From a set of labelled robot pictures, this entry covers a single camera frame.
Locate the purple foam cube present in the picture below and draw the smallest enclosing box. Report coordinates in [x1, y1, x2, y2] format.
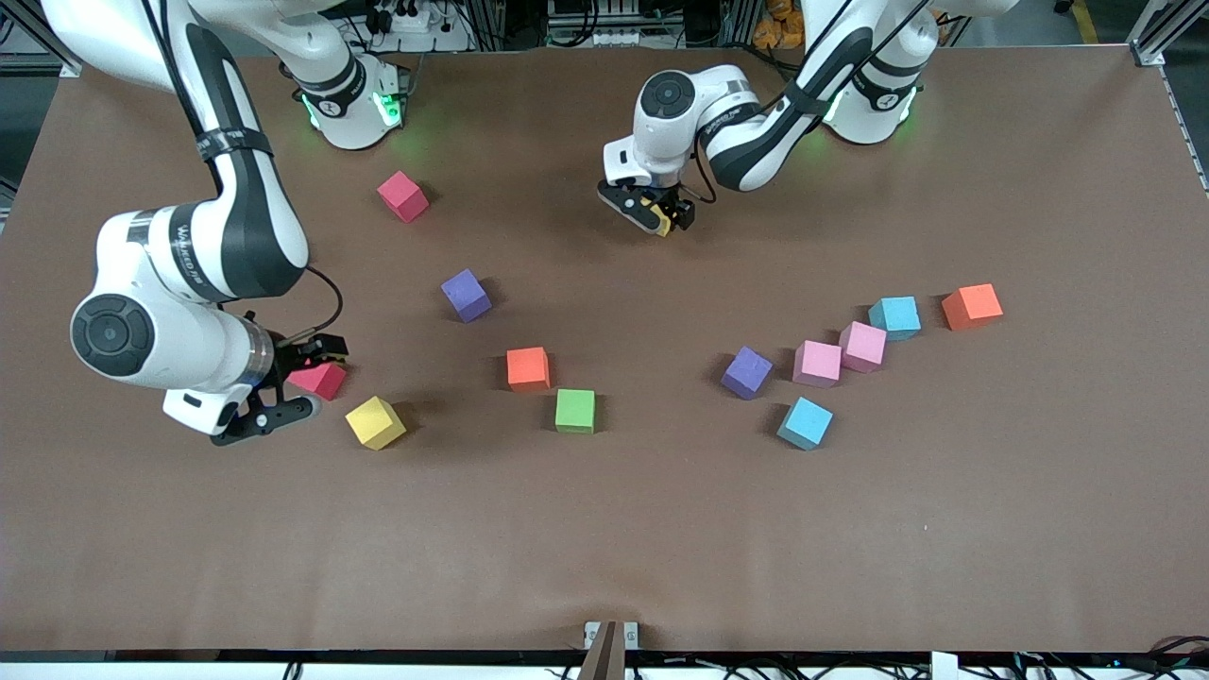
[440, 268, 493, 324]
[721, 346, 775, 400]

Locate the orange foam cube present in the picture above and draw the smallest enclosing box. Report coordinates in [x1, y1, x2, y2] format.
[942, 283, 1004, 332]
[506, 347, 551, 392]

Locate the pink foam cube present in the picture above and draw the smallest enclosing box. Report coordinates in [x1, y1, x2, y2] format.
[792, 340, 843, 389]
[839, 321, 888, 373]

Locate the green foam cube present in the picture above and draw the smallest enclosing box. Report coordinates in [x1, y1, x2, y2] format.
[554, 388, 597, 434]

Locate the red foam cube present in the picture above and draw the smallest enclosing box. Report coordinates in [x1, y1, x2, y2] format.
[288, 362, 348, 401]
[377, 170, 430, 224]

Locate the white power strip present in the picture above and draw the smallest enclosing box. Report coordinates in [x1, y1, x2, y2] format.
[546, 0, 653, 48]
[364, 0, 473, 53]

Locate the bag of orange items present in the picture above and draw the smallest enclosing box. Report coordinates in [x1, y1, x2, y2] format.
[753, 0, 806, 51]

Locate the blue foam cube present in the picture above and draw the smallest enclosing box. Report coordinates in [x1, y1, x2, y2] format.
[776, 396, 834, 451]
[868, 296, 922, 342]

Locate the brown paper table cover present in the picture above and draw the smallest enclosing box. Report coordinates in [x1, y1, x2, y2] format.
[0, 45, 1209, 655]

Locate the black left camera mount bracket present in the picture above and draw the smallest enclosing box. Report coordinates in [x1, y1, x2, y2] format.
[596, 179, 673, 237]

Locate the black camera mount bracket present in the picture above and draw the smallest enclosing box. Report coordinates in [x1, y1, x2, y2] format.
[210, 373, 320, 448]
[596, 179, 673, 237]

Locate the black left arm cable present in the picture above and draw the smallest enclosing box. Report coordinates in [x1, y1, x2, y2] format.
[688, 142, 719, 204]

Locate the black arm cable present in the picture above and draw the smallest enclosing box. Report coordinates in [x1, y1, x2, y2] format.
[279, 264, 345, 346]
[688, 142, 719, 204]

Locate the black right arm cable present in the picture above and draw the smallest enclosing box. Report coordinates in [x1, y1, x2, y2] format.
[279, 264, 345, 346]

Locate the black right camera mount bracket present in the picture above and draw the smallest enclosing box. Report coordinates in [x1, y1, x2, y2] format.
[210, 373, 320, 448]

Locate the aluminium frame profile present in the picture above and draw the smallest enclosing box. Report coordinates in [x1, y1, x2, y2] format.
[0, 0, 86, 78]
[1129, 0, 1209, 69]

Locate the metal table clamp bracket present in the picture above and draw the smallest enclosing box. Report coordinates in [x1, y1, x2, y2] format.
[578, 620, 641, 680]

